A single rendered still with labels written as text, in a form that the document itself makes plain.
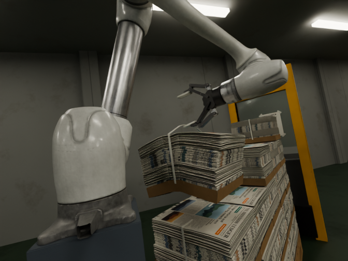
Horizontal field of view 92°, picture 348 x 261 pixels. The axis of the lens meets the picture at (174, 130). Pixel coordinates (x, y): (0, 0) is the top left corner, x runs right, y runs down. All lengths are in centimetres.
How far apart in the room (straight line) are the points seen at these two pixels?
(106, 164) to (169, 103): 327
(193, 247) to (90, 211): 46
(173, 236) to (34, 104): 337
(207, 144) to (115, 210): 34
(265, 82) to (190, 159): 35
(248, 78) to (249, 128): 115
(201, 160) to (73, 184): 38
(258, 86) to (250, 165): 64
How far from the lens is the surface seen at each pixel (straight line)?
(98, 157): 40
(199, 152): 59
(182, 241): 79
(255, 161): 115
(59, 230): 44
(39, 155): 363
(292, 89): 225
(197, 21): 68
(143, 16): 80
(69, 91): 367
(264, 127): 172
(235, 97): 66
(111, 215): 42
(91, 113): 44
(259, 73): 63
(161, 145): 70
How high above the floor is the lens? 115
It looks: 5 degrees up
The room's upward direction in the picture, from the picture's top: 8 degrees counter-clockwise
